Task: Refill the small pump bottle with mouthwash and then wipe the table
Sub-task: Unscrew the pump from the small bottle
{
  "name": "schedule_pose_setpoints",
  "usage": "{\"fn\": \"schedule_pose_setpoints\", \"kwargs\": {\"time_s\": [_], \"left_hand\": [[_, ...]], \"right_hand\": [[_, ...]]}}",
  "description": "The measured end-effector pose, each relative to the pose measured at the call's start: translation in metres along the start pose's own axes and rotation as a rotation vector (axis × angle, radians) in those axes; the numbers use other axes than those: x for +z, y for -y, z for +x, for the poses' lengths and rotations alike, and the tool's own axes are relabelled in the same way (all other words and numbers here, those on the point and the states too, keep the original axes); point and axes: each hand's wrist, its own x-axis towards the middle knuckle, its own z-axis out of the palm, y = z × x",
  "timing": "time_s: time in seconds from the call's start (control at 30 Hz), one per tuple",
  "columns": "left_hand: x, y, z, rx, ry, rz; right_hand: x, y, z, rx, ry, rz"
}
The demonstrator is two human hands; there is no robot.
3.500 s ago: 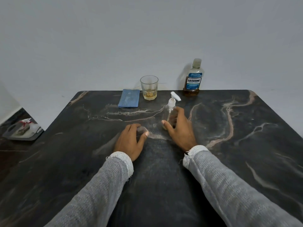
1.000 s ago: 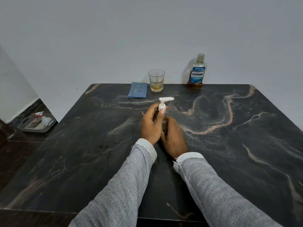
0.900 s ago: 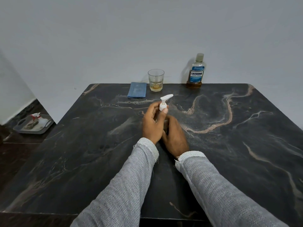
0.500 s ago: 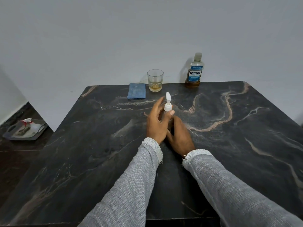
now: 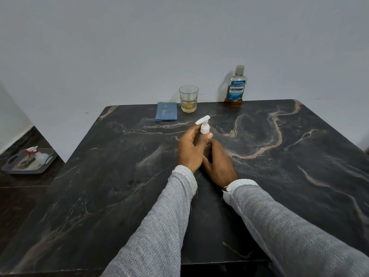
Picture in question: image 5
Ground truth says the person's left hand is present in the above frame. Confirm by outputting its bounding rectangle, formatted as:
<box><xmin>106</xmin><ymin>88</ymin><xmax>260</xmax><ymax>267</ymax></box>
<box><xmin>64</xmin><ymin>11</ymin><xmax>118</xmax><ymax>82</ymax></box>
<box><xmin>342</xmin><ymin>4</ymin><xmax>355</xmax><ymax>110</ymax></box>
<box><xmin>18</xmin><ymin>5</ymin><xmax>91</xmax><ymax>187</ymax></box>
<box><xmin>178</xmin><ymin>125</ymin><xmax>214</xmax><ymax>174</ymax></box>

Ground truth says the person's right hand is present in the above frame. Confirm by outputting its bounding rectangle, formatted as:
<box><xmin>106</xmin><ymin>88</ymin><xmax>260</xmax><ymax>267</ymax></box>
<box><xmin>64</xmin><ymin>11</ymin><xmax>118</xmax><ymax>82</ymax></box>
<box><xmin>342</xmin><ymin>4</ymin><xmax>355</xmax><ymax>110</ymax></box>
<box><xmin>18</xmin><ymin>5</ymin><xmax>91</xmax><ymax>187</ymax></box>
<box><xmin>202</xmin><ymin>139</ymin><xmax>239</xmax><ymax>190</ymax></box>

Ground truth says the white pump dispenser head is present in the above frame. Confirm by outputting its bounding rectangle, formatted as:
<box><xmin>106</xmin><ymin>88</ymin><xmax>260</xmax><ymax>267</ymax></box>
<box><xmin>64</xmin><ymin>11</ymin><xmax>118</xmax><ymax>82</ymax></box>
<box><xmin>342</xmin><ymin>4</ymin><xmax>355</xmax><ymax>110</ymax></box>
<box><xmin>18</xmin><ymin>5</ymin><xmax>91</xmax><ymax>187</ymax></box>
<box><xmin>195</xmin><ymin>115</ymin><xmax>211</xmax><ymax>134</ymax></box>

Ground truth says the person's left forearm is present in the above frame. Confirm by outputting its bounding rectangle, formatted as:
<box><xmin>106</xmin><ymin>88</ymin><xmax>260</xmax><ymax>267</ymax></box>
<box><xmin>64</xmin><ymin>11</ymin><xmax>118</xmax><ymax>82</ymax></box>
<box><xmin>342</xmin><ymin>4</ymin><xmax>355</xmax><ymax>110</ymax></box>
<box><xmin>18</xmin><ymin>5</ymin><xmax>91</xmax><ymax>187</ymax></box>
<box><xmin>101</xmin><ymin>165</ymin><xmax>199</xmax><ymax>277</ymax></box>

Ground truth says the person's right forearm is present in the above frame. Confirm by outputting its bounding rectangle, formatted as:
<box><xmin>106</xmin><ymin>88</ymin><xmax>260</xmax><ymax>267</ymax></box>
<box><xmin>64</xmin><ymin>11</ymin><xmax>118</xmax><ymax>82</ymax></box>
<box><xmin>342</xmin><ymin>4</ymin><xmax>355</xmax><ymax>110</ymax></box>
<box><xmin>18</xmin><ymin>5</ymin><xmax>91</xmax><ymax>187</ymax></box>
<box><xmin>223</xmin><ymin>179</ymin><xmax>369</xmax><ymax>277</ymax></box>

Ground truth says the clear glass tumbler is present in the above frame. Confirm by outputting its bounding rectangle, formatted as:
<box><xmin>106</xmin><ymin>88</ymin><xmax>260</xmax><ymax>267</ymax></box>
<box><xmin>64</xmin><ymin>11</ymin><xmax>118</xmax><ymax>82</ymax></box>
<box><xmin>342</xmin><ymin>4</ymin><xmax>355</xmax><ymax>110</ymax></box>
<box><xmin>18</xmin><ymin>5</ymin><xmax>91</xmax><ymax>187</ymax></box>
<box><xmin>179</xmin><ymin>85</ymin><xmax>199</xmax><ymax>113</ymax></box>

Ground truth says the blue folded cloth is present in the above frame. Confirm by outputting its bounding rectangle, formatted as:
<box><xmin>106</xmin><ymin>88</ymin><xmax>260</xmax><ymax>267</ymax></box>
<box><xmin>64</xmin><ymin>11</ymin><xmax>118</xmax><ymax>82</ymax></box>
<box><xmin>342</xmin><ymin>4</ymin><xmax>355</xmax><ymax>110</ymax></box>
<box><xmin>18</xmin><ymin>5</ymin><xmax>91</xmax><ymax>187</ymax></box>
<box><xmin>155</xmin><ymin>102</ymin><xmax>177</xmax><ymax>121</ymax></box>

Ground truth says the clear mouthwash bottle blue label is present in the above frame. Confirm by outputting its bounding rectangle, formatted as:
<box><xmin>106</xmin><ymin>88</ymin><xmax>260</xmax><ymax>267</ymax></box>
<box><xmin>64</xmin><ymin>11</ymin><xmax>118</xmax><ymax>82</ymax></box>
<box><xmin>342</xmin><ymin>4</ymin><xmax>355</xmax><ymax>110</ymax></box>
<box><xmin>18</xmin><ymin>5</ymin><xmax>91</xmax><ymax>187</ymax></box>
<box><xmin>224</xmin><ymin>65</ymin><xmax>246</xmax><ymax>107</ymax></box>

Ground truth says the white spray bottle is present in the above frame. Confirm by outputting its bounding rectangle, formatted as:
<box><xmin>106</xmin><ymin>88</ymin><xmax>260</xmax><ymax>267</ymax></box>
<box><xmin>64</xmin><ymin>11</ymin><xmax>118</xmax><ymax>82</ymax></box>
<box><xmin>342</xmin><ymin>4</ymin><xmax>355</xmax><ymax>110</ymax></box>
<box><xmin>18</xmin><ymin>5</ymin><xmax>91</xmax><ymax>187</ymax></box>
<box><xmin>25</xmin><ymin>146</ymin><xmax>48</xmax><ymax>164</ymax></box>

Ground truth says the grey plastic tray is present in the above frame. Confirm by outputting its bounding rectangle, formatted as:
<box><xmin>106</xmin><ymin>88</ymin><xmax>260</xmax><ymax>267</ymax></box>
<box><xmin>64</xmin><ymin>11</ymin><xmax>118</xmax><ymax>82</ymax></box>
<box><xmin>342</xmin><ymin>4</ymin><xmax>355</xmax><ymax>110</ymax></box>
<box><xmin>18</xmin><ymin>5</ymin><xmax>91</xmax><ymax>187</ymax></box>
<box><xmin>1</xmin><ymin>147</ymin><xmax>58</xmax><ymax>174</ymax></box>

